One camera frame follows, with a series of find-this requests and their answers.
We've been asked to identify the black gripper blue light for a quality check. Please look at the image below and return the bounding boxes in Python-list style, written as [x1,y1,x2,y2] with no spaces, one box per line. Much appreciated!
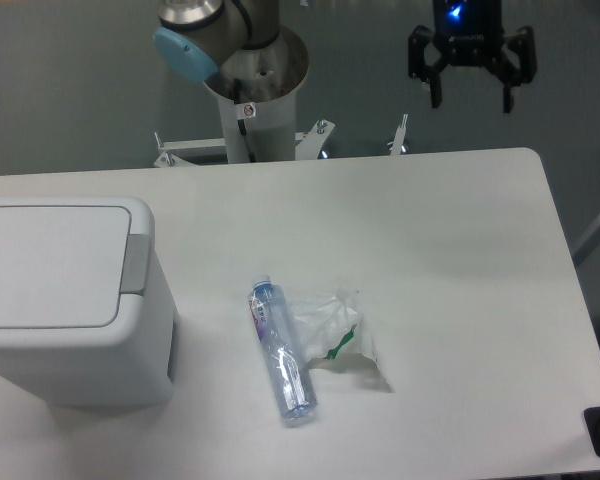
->
[408,0,537,114]

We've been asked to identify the white plastic trash can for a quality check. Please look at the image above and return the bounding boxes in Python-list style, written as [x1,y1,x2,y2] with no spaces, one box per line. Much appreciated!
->
[0,196,177,407]

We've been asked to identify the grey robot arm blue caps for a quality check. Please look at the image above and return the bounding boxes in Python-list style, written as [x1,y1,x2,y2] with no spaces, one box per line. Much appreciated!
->
[153,1,537,112]

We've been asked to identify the clear crumpled plastic bag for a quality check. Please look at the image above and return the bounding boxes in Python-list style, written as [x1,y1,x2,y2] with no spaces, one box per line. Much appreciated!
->
[289,287,393,393]

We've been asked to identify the clear plastic water bottle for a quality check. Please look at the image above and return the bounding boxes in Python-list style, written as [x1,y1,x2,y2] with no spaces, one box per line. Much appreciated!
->
[248,275,318,427]

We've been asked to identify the white pedestal base frame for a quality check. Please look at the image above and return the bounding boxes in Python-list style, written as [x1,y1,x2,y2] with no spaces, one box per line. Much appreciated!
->
[153,113,410,168]

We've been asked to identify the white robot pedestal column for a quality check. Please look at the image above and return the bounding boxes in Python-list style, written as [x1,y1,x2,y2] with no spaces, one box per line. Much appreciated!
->
[216,93,296,164]

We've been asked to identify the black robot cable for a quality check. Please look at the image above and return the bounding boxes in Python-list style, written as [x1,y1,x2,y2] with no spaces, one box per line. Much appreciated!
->
[232,77,257,164]

